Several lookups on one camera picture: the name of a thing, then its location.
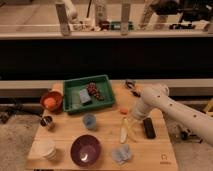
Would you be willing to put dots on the peeled yellow banana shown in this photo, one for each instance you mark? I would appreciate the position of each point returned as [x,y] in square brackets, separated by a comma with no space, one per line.
[126,131]

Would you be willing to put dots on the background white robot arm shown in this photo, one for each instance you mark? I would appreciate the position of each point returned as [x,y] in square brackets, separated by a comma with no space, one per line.
[71,11]

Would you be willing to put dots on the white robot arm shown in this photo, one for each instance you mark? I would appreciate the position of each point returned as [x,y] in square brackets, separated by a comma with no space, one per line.
[157,96]

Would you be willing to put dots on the dark red grape bunch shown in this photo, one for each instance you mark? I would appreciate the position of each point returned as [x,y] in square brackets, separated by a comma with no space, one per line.
[93,90]

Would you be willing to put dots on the green plastic tray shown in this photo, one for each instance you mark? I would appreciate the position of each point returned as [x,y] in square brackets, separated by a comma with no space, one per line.
[71,100]

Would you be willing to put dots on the orange carrot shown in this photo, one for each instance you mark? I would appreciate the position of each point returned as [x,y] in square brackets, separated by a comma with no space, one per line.
[124,111]

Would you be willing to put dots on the light blue plastic cup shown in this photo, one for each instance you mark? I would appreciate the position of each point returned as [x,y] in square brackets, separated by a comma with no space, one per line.
[89,121]

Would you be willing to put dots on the orange-brown bowl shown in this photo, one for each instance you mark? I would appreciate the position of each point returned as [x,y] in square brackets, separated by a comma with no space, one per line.
[57,96]

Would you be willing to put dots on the orange fruit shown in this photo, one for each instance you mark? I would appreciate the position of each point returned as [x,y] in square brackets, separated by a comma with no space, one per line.
[49,103]

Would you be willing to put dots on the black remote-like block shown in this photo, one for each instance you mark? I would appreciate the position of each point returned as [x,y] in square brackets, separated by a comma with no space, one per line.
[149,129]

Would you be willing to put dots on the purple bowl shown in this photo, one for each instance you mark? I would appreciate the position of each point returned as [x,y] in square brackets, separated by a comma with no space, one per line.
[85,150]

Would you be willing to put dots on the small metal cup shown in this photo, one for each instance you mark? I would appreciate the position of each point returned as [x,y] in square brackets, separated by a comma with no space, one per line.
[47,122]

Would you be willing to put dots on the crumpled blue-white cloth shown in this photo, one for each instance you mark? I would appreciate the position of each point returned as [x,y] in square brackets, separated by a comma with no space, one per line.
[122,154]

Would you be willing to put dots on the stacked white bowls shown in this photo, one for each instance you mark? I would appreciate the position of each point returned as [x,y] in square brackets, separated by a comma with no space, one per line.
[46,149]

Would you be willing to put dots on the black-handled scissors tool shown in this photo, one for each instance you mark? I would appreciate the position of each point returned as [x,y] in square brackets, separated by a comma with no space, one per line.
[130,85]

